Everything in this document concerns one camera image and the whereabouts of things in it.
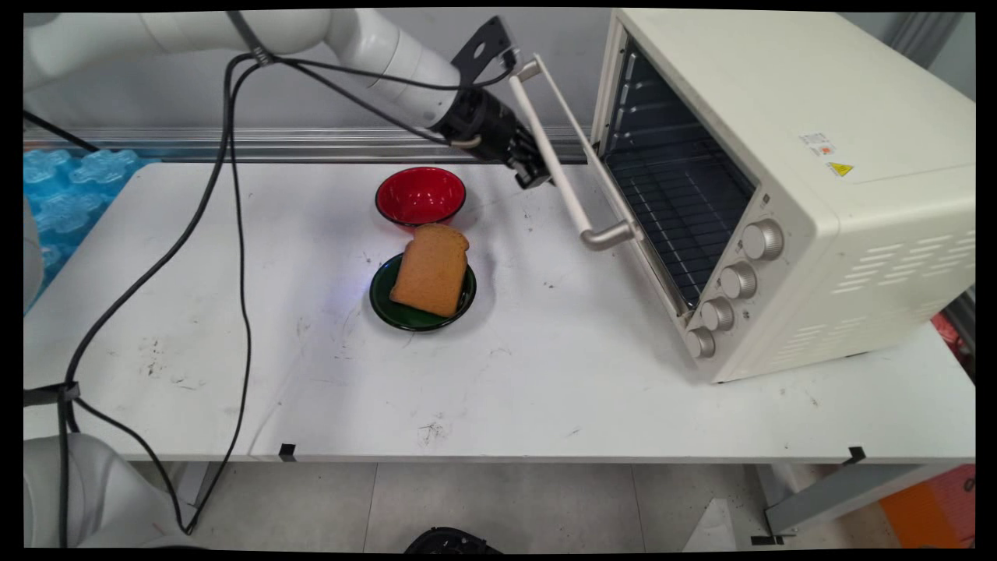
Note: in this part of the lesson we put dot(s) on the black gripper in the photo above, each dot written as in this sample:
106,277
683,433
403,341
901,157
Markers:
483,125

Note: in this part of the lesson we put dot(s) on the cream glass oven door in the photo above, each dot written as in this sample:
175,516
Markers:
549,156

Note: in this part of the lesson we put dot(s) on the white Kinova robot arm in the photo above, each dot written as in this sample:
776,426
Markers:
350,35

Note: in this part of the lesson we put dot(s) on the red bowl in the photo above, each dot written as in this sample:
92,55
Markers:
420,195

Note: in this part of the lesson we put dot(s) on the brown toast bread slice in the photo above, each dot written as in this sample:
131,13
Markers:
431,269

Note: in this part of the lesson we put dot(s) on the dark green plate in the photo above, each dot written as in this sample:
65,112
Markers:
405,313

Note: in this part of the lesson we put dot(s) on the silver oven knob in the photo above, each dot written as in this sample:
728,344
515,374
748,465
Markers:
739,280
763,239
700,343
718,314

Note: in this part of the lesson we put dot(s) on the white label sticker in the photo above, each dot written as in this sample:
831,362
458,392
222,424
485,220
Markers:
818,144

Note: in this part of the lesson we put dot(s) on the yellow warning sticker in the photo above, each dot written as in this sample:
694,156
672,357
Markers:
840,169

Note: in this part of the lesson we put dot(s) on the cream toaster oven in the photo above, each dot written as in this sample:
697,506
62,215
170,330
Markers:
857,234

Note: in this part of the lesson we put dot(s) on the black tape piece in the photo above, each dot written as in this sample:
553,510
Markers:
287,452
857,455

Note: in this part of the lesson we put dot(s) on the black round object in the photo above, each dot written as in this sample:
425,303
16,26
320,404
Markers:
452,541

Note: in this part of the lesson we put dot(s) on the red object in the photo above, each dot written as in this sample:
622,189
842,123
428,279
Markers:
950,339

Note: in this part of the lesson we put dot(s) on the grey table leg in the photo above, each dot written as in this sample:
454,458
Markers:
841,495
191,487

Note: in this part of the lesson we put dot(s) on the orange box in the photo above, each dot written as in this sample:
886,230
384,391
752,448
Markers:
935,510

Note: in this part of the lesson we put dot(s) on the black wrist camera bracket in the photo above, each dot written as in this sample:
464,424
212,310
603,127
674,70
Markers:
481,48

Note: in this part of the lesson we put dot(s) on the aluminium wall rail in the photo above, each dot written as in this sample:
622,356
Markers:
327,144

